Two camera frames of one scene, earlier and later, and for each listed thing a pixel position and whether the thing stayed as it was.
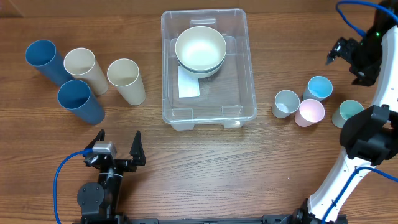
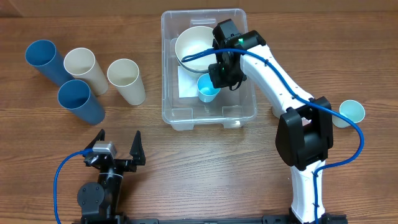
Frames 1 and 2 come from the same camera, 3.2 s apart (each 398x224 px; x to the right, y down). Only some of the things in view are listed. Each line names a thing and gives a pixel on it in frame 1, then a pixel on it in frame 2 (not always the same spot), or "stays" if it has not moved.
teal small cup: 347,109 stays
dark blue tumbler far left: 43,54 stays
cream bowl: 200,48 stays
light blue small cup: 319,88 -> 207,93
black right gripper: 346,49 -> 221,79
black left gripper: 137,153 stays
